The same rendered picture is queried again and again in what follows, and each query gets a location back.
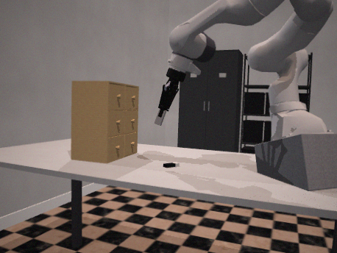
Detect tan wooden chest of drawers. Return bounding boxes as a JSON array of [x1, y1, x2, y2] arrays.
[[71, 81, 139, 163]]

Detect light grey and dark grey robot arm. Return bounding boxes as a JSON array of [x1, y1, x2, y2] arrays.
[[167, 0, 334, 141]]

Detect brown wooden drawer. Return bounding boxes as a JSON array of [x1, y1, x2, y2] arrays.
[[108, 135, 124, 162], [124, 110, 138, 132], [108, 110, 124, 135], [125, 87, 138, 108], [124, 132, 137, 156], [109, 84, 125, 108]]

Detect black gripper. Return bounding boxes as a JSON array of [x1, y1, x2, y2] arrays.
[[155, 68, 186, 126]]

